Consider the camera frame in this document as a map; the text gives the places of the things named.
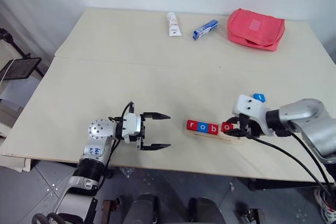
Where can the wooden letter holder strip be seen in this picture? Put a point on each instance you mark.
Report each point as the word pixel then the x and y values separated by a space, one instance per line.
pixel 231 141

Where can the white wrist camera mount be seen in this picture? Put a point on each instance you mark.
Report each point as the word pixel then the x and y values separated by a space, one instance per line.
pixel 249 106
pixel 131 125

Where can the blue and white carton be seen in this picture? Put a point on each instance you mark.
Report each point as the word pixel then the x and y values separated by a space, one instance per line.
pixel 206 30

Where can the pink fabric pouch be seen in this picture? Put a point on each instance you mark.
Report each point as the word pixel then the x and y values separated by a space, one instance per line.
pixel 254 28

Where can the dark rounded shape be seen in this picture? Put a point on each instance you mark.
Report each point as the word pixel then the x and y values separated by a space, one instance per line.
pixel 141 209
pixel 206 211

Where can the cream flat board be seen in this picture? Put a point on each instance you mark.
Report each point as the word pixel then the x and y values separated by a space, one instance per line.
pixel 14 166

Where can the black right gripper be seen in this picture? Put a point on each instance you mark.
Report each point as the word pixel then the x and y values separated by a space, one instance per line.
pixel 252 127

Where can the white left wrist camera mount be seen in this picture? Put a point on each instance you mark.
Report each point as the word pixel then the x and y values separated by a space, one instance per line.
pixel 131 125

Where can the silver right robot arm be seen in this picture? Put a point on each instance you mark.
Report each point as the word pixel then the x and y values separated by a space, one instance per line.
pixel 309 119

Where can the red letter block b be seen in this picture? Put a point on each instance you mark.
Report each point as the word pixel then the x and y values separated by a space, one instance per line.
pixel 213 129

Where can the clear plastic wrapper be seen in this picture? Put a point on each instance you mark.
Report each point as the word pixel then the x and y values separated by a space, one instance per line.
pixel 126 172

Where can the blue letter block o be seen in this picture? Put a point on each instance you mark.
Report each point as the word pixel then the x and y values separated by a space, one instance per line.
pixel 203 127

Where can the white and red shoe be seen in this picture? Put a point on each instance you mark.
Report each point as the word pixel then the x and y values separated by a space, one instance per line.
pixel 326 205

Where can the red letter block r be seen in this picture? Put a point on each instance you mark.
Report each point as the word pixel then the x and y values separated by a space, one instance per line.
pixel 192 125

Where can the white squeeze tube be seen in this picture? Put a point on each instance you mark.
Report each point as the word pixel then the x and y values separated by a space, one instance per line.
pixel 173 24

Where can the red letter block o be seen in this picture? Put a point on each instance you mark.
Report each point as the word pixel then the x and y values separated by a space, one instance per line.
pixel 225 127

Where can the blue letter block t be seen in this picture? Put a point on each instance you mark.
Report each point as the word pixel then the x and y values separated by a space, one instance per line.
pixel 260 96

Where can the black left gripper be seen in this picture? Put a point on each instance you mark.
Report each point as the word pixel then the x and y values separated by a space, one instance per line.
pixel 142 132

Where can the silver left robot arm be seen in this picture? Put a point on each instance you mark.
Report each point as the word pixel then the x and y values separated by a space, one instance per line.
pixel 98 129

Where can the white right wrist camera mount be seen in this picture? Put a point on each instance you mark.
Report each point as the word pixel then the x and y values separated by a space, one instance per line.
pixel 249 106

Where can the rusty metal bracket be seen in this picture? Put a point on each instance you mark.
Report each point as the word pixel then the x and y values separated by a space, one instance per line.
pixel 109 205

